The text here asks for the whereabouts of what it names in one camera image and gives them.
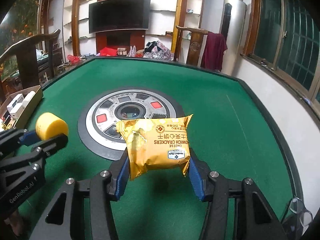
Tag yellow round jar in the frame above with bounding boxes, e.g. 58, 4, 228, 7
35, 112, 69, 140

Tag yellow cracker packet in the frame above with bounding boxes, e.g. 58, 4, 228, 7
116, 115, 193, 180

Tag round mahjong table centre panel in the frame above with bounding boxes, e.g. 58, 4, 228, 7
78, 87, 185, 161

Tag black curved television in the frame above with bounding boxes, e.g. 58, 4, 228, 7
89, 0, 151, 33

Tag eyeglasses on table edge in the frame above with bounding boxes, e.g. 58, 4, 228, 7
280, 197, 313, 239

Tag red bag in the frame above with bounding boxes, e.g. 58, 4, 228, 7
99, 47, 118, 56

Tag white pill bottle red text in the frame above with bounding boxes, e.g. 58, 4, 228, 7
22, 90, 36, 108

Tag cardboard box tray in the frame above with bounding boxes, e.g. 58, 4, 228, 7
1, 85, 43, 131

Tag wooden chair far side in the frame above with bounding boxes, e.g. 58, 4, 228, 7
174, 25, 209, 67

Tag white standing air conditioner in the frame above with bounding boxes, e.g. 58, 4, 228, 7
220, 0, 247, 75

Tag green glass window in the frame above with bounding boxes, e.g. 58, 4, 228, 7
244, 0, 319, 107

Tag dark wooden chair left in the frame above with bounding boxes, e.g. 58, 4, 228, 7
1, 29, 61, 89

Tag maroon cloth on chair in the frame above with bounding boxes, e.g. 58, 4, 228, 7
201, 32, 227, 72

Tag white USB charger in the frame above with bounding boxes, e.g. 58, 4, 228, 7
10, 103, 24, 119

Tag patterned fabric pile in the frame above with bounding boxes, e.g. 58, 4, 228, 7
143, 41, 174, 61

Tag white blue small box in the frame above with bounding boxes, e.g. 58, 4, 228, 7
7, 93, 24, 112

